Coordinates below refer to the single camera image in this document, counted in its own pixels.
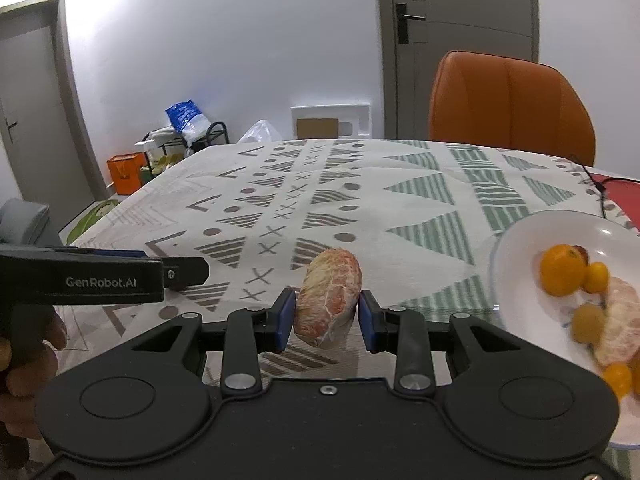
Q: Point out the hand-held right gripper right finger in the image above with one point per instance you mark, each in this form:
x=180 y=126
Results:
x=367 y=322

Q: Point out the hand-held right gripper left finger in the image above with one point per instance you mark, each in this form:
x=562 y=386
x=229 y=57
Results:
x=285 y=320

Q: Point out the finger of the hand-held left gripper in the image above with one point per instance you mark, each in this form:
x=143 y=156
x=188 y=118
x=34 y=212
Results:
x=190 y=271

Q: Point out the peeled pomelo segment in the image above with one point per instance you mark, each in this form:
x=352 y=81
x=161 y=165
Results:
x=327 y=295
x=622 y=320

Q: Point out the white round plate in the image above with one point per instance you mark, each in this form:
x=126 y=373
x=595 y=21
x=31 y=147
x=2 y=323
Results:
x=520 y=260

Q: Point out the large orange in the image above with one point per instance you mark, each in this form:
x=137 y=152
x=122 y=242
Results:
x=560 y=270

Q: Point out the yellow-green small fruit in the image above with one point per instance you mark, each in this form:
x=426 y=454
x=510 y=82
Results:
x=587 y=322

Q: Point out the small red fruit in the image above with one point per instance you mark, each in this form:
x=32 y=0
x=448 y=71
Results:
x=582 y=252

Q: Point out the yellow kumquat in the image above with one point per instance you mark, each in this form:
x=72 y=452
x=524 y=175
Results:
x=596 y=277

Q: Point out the small orange kumquat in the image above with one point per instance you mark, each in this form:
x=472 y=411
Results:
x=617 y=381

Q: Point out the person's left hand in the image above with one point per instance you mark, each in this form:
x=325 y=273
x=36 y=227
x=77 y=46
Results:
x=30 y=375

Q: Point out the grey sofa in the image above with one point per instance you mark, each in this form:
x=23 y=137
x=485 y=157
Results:
x=25 y=222

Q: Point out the green bag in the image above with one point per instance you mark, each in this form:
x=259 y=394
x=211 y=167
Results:
x=92 y=217

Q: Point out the green yellow items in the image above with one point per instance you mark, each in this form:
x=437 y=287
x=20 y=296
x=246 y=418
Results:
x=160 y=166

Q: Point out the orange box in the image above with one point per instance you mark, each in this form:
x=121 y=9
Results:
x=126 y=174

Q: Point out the patterned tablecloth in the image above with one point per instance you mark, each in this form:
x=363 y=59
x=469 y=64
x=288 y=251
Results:
x=375 y=200

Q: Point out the white packet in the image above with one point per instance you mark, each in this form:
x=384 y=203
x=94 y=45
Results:
x=160 y=136

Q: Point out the black metal rack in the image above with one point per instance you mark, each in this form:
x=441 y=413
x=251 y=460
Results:
x=217 y=132

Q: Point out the blue and white bag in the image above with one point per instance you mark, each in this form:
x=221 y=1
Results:
x=187 y=117

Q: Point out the white plastic bag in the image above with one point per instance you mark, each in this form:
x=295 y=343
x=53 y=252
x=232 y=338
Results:
x=260 y=132

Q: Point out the grey side door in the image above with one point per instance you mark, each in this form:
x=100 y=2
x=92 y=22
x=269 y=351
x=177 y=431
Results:
x=40 y=110

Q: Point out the brown cardboard piece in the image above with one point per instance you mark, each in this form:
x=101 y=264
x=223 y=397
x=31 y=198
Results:
x=317 y=129

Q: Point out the white foam packaging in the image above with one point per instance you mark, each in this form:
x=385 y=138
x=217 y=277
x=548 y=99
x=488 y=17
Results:
x=357 y=115

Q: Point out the orange chair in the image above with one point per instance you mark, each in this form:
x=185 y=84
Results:
x=510 y=105

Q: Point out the red orange mat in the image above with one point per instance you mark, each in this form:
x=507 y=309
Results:
x=622 y=200

